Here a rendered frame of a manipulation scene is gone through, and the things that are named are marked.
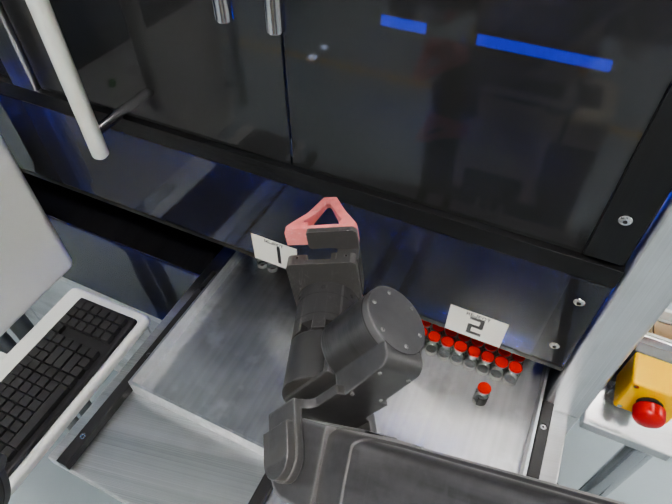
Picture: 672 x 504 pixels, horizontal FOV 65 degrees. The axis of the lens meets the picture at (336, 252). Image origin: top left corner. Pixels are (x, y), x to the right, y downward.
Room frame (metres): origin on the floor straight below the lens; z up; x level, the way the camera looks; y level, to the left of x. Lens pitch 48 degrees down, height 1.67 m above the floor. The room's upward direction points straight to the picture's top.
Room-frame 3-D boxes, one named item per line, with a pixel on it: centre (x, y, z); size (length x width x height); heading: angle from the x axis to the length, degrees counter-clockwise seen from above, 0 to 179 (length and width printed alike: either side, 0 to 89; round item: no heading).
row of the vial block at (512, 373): (0.46, -0.21, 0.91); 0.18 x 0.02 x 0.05; 65
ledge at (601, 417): (0.39, -0.48, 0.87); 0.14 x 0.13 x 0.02; 155
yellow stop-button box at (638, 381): (0.36, -0.44, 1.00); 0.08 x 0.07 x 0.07; 155
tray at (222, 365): (0.50, 0.14, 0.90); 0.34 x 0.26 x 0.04; 155
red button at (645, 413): (0.32, -0.43, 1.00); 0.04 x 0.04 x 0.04; 65
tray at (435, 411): (0.36, -0.17, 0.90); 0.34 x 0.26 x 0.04; 155
